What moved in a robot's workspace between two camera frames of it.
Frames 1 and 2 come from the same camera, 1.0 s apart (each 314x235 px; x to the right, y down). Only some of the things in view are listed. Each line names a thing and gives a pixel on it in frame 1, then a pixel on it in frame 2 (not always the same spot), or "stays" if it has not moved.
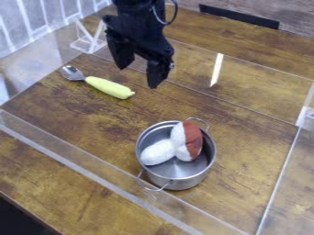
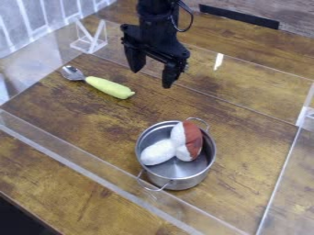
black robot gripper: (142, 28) -> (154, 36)
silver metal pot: (178, 173) stays
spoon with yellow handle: (109, 88) stays
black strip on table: (259, 20) stays
